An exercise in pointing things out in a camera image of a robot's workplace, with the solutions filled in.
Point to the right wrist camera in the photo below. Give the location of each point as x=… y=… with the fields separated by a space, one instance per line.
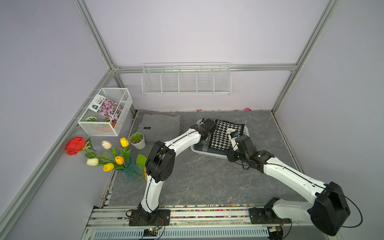
x=233 y=135

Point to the grey scarf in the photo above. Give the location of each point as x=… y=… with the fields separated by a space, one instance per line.
x=160 y=127

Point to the artificial tulip bouquet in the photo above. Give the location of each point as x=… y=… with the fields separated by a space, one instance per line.
x=118 y=159

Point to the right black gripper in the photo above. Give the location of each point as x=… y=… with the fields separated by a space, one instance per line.
x=230 y=157

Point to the small houndstooth scarf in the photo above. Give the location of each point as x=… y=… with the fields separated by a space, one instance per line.
x=219 y=139

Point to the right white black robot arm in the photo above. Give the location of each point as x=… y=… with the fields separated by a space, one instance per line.
x=325 y=205

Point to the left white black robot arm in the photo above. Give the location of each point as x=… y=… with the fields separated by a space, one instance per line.
x=161 y=161

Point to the flower seed packet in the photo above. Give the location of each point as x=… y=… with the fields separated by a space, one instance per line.
x=105 y=107

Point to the small potted green plant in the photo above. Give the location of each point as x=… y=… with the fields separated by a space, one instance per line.
x=138 y=140

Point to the navy blue striped scarf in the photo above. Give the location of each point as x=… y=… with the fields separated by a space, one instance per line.
x=204 y=149

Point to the white plastic perforated basket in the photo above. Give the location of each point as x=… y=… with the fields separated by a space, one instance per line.
x=219 y=141

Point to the red artificial rose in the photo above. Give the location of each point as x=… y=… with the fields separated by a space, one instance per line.
x=75 y=146

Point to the white wire wall shelf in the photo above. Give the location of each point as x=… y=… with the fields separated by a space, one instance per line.
x=187 y=80

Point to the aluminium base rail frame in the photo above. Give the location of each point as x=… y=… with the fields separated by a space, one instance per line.
x=217 y=222

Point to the white wire side basket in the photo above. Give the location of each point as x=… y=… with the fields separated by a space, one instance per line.
x=99 y=126

